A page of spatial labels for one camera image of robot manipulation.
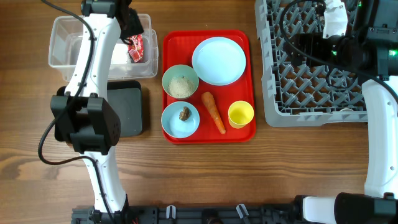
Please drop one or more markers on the yellow plastic cup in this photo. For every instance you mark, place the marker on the yellow plastic cup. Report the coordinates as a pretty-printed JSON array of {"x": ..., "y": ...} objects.
[{"x": 240, "y": 113}]

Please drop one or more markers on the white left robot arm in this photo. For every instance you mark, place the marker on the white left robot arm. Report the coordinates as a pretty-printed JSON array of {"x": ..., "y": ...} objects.
[{"x": 82, "y": 115}]

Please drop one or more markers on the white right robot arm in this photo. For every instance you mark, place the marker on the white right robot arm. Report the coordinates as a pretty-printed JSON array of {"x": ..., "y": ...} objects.
[{"x": 368, "y": 50}]

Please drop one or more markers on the black rectangular tray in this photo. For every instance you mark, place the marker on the black rectangular tray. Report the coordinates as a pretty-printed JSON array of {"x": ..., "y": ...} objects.
[{"x": 125, "y": 98}]

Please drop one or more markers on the white tissue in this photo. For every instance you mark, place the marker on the white tissue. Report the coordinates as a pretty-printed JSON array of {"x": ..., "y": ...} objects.
[{"x": 120, "y": 55}]

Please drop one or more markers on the clear plastic waste bin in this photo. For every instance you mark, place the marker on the clear plastic waste bin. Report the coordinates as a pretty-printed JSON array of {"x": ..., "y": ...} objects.
[{"x": 65, "y": 43}]

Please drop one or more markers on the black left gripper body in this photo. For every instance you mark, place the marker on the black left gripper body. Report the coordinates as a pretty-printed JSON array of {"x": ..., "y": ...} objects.
[{"x": 135, "y": 27}]

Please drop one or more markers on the grey dishwasher rack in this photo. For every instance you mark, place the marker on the grey dishwasher rack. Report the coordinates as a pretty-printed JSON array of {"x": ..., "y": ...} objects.
[{"x": 303, "y": 95}]

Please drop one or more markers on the small light blue bowl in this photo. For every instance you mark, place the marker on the small light blue bowl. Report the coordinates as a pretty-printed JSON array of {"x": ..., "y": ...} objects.
[{"x": 174, "y": 126}]

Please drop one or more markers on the orange carrot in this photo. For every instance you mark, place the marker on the orange carrot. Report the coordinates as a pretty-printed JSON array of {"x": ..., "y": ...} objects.
[{"x": 209, "y": 102}]

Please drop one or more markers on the brown food scrap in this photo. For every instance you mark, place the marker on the brown food scrap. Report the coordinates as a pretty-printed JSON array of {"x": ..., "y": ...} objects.
[{"x": 184, "y": 114}]

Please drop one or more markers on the green bowl with rice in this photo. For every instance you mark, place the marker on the green bowl with rice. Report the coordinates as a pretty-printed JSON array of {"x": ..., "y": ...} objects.
[{"x": 180, "y": 81}]

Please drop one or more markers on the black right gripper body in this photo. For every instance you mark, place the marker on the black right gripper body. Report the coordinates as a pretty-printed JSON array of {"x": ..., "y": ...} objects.
[{"x": 328, "y": 50}]

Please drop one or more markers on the large light blue plate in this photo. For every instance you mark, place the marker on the large light blue plate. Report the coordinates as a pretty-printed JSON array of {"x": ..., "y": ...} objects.
[{"x": 219, "y": 61}]

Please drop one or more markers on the red snack wrapper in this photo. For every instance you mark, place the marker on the red snack wrapper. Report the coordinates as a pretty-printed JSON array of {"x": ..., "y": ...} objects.
[{"x": 136, "y": 48}]

